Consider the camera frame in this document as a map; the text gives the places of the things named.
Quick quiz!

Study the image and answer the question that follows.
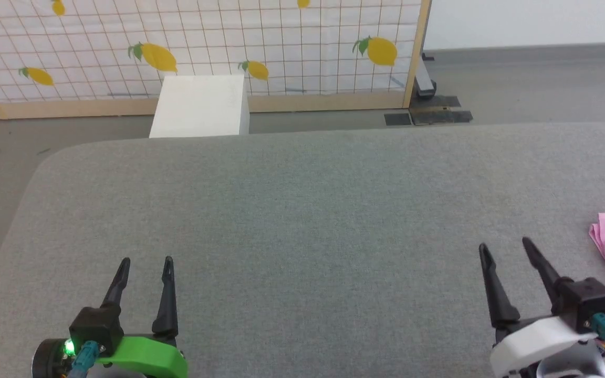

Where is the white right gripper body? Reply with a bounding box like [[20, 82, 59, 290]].
[[489, 315, 597, 378]]

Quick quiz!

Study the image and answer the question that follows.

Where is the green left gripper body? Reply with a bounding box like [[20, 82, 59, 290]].
[[95, 335, 189, 378]]

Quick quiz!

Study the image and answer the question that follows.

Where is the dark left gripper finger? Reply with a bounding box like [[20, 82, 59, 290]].
[[151, 256, 179, 338], [100, 257, 131, 310]]

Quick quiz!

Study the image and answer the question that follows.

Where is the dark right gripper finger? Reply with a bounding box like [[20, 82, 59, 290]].
[[478, 243, 521, 329], [522, 237, 563, 316]]

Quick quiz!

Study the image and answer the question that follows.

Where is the grey fabric sofa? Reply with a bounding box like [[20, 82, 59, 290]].
[[0, 122, 605, 378]]

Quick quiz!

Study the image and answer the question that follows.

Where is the black floor plate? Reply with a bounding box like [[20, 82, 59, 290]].
[[409, 96, 474, 125]]

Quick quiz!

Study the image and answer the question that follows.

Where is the white box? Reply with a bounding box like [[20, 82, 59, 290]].
[[149, 74, 251, 139]]

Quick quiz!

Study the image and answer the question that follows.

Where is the grey metal partition foot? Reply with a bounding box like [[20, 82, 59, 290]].
[[413, 51, 437, 99]]

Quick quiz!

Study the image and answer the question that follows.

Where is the lemon print wood-framed partition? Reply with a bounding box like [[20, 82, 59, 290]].
[[0, 0, 432, 120]]

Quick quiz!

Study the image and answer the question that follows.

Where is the left camera cable teal plug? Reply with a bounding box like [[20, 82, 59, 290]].
[[66, 340, 101, 378]]

